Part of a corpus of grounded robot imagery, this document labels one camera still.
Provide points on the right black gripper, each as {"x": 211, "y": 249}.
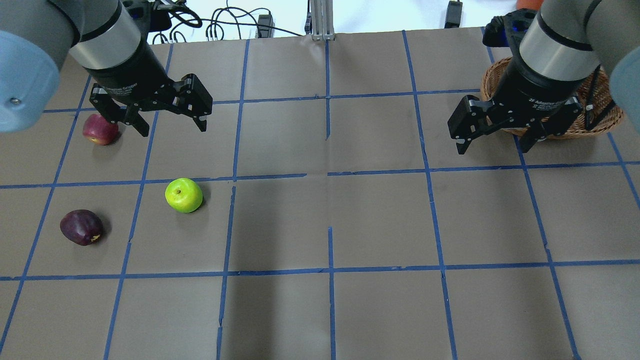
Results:
{"x": 536, "y": 86}

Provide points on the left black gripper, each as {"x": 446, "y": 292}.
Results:
{"x": 131, "y": 74}

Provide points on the red apple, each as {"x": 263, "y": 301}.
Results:
{"x": 99, "y": 131}

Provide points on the green apple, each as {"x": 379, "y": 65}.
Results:
{"x": 184, "y": 195}

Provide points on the dark purple apple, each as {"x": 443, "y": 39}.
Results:
{"x": 82, "y": 227}

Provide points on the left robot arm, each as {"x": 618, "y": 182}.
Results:
{"x": 108, "y": 38}

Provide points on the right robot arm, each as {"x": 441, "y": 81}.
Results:
{"x": 553, "y": 51}

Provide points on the wicker basket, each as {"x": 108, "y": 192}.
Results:
{"x": 600, "y": 113}

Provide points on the orange object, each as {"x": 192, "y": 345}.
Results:
{"x": 529, "y": 4}

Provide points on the black adapter right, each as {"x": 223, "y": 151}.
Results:
{"x": 453, "y": 14}

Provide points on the black power adapter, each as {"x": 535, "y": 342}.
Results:
{"x": 265, "y": 24}

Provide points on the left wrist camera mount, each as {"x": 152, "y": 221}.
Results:
{"x": 150, "y": 16}

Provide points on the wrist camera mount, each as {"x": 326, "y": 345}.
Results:
{"x": 150, "y": 16}
{"x": 508, "y": 31}

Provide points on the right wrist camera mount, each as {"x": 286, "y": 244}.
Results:
{"x": 508, "y": 31}

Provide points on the aluminium frame post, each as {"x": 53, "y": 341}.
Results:
{"x": 321, "y": 14}

